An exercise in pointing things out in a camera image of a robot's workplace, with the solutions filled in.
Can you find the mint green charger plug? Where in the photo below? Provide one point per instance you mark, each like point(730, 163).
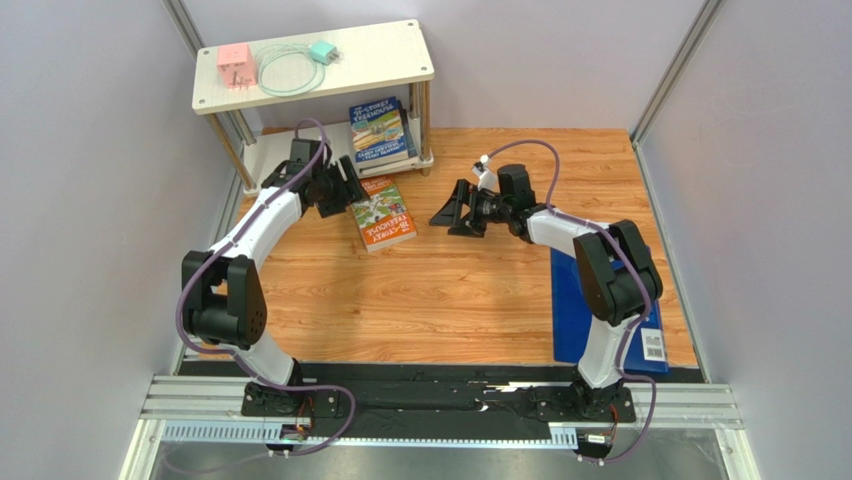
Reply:
point(323, 52)

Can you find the orange 78-Storey Treehouse book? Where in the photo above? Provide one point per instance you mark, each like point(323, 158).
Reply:
point(383, 218)

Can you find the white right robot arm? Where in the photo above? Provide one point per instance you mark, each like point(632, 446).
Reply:
point(618, 278)

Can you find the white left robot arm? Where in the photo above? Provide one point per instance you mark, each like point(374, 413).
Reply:
point(221, 308)

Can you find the Nineteen Eighty-Four book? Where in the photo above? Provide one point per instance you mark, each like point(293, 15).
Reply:
point(412, 150)

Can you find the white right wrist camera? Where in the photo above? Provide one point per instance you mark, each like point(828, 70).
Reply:
point(487, 179)

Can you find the pink cube power adapter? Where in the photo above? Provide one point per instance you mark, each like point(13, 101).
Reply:
point(237, 66)

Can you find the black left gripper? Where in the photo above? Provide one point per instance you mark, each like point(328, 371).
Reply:
point(351, 189)

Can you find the blue file folder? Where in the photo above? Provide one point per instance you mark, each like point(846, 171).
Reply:
point(571, 323)

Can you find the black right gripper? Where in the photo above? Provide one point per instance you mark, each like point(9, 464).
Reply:
point(471, 209)

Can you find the blue 91-Storey Treehouse book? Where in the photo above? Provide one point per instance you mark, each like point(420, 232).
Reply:
point(378, 133)

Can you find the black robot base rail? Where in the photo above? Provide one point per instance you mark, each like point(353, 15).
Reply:
point(436, 402)

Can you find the white two-tier shelf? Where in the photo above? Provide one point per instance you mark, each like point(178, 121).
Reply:
point(375, 61)

